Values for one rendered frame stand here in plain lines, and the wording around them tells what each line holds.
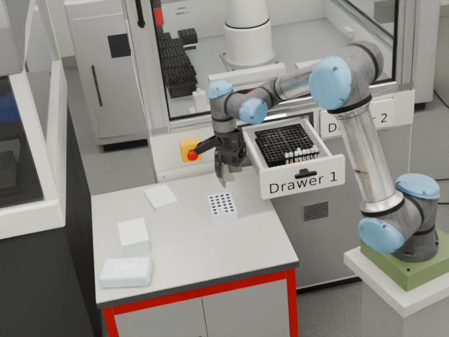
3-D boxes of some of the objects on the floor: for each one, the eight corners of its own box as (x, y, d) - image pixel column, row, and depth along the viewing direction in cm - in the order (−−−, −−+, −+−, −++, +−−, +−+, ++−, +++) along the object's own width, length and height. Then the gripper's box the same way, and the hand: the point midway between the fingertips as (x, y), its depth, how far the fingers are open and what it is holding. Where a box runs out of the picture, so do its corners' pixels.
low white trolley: (306, 419, 239) (298, 259, 198) (138, 459, 231) (95, 302, 191) (266, 310, 287) (254, 164, 247) (126, 341, 280) (90, 196, 240)
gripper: (232, 139, 198) (238, 196, 209) (246, 122, 206) (251, 178, 217) (206, 135, 201) (214, 192, 212) (222, 119, 209) (228, 174, 221)
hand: (224, 180), depth 215 cm, fingers open, 3 cm apart
